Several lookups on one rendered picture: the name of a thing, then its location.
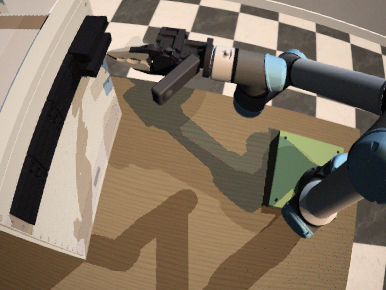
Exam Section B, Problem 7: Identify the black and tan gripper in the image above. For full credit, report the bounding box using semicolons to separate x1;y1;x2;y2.
106;27;214;78

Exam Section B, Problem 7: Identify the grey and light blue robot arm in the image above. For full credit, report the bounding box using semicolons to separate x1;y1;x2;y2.
151;45;386;239

